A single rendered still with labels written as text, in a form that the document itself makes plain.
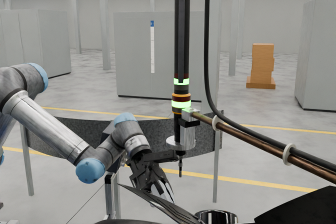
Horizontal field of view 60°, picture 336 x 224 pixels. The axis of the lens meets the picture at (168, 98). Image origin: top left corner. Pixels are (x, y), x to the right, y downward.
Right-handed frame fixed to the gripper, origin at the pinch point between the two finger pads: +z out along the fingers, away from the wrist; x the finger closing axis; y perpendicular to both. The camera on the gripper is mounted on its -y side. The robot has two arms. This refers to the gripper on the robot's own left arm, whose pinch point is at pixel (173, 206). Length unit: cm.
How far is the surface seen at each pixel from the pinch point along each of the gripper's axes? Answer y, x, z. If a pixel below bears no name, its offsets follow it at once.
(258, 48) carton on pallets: -195, -630, -427
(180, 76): -24.6, 26.6, -13.1
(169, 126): 21, -137, -105
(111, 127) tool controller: 21, -29, -59
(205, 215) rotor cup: -6.7, 0.6, 7.0
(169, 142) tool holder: -12.7, 17.8, -6.7
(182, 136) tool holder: -16.4, 19.1, -5.2
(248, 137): -28.0, 29.0, 7.8
